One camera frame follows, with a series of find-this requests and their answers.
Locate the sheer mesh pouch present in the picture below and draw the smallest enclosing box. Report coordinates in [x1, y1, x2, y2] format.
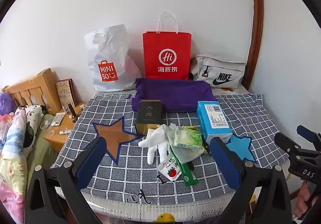
[163, 124, 209, 165]

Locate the brown star cutout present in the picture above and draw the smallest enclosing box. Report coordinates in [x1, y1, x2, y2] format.
[92, 116, 141, 166]

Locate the patterned notebook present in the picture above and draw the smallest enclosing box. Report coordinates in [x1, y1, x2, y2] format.
[56, 78, 76, 112]

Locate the white plastic shopping bag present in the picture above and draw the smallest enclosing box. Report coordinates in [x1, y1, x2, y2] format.
[84, 24, 142, 92]

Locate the wooden headboard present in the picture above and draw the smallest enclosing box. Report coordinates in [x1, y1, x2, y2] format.
[2, 68, 62, 114]

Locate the colourful quilt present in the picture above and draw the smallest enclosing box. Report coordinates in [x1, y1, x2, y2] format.
[0, 110, 32, 224]

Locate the wooden nightstand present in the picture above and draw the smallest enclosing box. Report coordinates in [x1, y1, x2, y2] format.
[43, 103, 86, 152]

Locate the clear glass cup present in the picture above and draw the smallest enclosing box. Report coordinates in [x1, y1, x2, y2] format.
[40, 121, 55, 137]

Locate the brown wooden door frame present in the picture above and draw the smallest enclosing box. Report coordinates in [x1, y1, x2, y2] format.
[247, 0, 264, 90]

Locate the blue star cutout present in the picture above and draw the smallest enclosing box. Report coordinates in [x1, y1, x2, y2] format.
[224, 134, 258, 164]

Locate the red paper bag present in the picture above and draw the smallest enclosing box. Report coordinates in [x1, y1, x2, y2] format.
[142, 11, 192, 80]

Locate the green bed sheet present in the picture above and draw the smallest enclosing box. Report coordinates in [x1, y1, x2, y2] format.
[25, 113, 66, 184]

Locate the purple plush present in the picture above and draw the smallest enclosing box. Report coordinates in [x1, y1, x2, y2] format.
[0, 93, 17, 116]

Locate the dark tea tin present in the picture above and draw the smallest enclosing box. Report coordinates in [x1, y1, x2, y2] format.
[135, 100, 163, 137]

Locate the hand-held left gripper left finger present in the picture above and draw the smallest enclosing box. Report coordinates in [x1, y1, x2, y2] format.
[25, 136, 108, 224]

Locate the white packet with red print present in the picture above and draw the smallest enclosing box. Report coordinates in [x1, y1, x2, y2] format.
[156, 157, 181, 183]

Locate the person's right hand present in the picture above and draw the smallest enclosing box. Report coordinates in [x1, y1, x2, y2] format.
[293, 181, 321, 219]

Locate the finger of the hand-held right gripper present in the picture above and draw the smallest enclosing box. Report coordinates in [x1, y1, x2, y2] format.
[274, 132, 302, 162]
[297, 125, 321, 143]

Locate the white printed table cover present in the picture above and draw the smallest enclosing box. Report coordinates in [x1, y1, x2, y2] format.
[55, 185, 257, 224]

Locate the grey checked blanket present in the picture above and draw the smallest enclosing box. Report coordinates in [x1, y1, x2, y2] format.
[51, 90, 291, 207]

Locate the grey waist bag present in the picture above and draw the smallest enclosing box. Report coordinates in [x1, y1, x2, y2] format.
[189, 55, 247, 89]

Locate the purple towel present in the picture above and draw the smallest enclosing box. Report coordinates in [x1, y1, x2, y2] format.
[132, 78, 218, 115]

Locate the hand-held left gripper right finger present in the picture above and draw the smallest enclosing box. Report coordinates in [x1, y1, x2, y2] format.
[209, 136, 293, 224]

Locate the green snack packet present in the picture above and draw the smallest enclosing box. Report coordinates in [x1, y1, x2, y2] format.
[170, 146, 199, 187]

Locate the blue tissue pack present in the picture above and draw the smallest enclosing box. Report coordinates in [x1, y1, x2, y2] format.
[196, 101, 233, 145]

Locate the white glove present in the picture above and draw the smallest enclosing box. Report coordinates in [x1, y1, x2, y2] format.
[138, 124, 177, 165]

